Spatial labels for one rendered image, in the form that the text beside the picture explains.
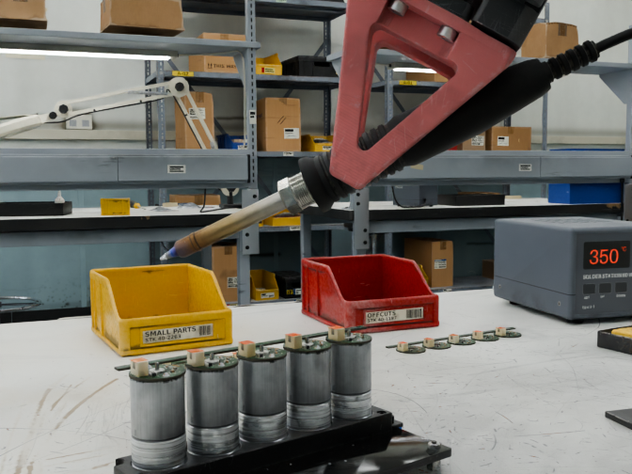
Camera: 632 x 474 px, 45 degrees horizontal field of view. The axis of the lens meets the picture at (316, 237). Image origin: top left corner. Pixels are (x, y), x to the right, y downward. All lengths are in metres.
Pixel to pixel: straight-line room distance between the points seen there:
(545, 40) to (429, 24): 3.16
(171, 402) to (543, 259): 0.53
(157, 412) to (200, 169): 2.38
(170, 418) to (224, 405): 0.03
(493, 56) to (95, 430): 0.32
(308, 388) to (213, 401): 0.05
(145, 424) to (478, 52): 0.21
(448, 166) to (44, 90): 2.60
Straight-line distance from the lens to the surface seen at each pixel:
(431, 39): 0.30
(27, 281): 4.80
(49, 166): 2.64
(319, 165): 0.31
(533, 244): 0.83
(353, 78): 0.30
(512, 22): 0.29
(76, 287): 4.82
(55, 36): 2.71
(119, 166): 2.66
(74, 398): 0.55
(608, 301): 0.80
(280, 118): 4.60
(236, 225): 0.33
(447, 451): 0.41
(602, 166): 3.53
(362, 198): 2.93
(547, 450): 0.45
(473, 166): 3.14
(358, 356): 0.41
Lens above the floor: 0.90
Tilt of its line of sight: 5 degrees down
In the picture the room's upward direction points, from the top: straight up
